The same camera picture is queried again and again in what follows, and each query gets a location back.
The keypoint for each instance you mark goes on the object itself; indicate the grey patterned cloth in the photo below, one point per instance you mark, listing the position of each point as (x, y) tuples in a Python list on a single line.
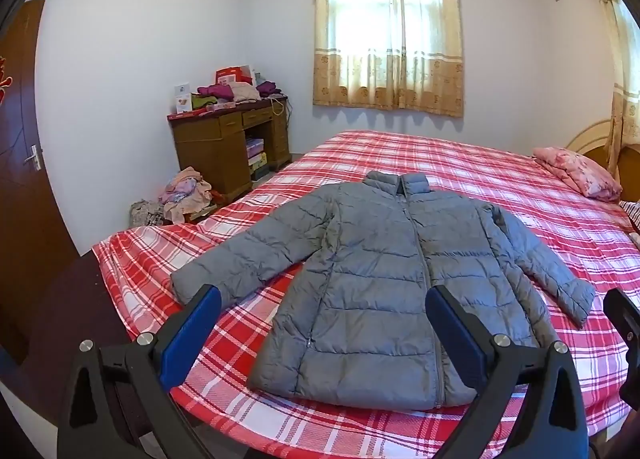
[(146, 213)]

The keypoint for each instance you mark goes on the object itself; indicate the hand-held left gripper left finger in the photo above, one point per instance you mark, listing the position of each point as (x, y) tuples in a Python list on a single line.
[(192, 336)]

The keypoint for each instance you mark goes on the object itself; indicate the purple folded cloth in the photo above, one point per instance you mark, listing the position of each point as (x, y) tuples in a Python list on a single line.
[(267, 88)]

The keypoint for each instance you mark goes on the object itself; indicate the beige patterned window curtain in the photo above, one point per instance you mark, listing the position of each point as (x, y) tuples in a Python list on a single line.
[(385, 74)]

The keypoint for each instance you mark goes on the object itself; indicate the red plaid bed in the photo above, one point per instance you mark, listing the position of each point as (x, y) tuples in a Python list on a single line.
[(450, 159)]

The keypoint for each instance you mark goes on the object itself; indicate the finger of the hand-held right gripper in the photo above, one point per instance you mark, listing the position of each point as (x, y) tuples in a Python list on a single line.
[(627, 311)]

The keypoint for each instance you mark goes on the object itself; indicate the red box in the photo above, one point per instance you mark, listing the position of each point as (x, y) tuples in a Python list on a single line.
[(237, 74)]

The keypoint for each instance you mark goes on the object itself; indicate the striped cloth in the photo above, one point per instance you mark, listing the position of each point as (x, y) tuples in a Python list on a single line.
[(631, 213)]

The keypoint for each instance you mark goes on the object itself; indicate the pink folded cloth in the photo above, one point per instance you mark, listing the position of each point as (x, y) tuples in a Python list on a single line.
[(245, 93)]

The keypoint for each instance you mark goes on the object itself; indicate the maroon folded cloth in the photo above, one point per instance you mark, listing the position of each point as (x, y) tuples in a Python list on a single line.
[(215, 91)]

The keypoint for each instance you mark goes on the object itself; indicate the pink floral pillow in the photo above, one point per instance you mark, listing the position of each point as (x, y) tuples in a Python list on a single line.
[(580, 171)]

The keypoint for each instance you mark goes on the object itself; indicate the grey puffer jacket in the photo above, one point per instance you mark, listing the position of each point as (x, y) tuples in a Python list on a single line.
[(380, 279)]

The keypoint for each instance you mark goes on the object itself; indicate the wooden headboard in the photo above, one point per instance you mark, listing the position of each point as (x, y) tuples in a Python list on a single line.
[(592, 136)]

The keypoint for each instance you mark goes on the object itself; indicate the pile of pastel clothes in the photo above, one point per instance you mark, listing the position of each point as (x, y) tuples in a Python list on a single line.
[(185, 194)]

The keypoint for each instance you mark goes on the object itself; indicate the stack of boxes under desk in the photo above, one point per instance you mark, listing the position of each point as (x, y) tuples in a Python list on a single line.
[(256, 158)]

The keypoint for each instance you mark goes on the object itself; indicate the beige side curtain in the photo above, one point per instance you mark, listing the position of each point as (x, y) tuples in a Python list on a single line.
[(625, 89)]

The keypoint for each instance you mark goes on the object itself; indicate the red door decoration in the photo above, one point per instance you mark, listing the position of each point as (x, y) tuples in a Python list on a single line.
[(4, 81)]

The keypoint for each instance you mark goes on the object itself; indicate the brown wooden door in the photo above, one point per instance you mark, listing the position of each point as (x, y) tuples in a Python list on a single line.
[(25, 219)]

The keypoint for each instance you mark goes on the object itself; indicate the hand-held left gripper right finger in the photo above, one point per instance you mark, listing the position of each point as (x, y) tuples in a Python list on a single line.
[(455, 336)]

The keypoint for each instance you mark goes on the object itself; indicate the green folded cloth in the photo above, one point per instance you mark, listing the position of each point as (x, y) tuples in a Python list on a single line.
[(204, 102)]

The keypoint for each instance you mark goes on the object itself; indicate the brown wooden desk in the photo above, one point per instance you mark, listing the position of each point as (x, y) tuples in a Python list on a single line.
[(210, 154)]

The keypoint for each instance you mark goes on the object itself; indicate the dark wooden footboard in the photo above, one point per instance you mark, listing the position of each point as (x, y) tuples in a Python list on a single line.
[(75, 299)]

